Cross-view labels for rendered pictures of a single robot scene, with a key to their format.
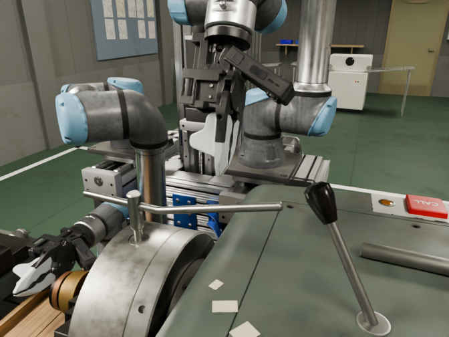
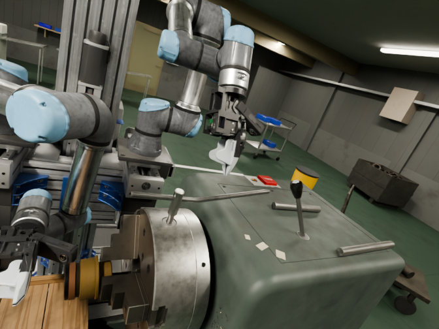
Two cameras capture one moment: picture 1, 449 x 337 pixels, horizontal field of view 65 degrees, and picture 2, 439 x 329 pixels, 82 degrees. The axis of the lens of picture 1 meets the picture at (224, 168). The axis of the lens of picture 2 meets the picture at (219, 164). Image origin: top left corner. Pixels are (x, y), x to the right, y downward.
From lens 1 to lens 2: 0.51 m
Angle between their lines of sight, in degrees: 48
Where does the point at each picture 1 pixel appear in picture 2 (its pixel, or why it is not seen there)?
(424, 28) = (154, 50)
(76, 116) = (60, 117)
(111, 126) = (86, 127)
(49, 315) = not seen: outside the picture
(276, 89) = (259, 129)
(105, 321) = (182, 281)
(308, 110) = (190, 121)
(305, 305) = (281, 235)
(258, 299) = (267, 238)
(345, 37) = not seen: hidden behind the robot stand
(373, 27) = not seen: hidden behind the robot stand
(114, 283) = (178, 254)
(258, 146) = (151, 141)
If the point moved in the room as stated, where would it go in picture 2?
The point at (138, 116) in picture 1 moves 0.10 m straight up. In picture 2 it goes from (106, 120) to (112, 83)
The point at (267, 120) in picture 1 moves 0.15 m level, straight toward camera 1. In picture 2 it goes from (161, 124) to (178, 138)
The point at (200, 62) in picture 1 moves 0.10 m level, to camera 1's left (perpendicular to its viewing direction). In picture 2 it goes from (222, 106) to (191, 99)
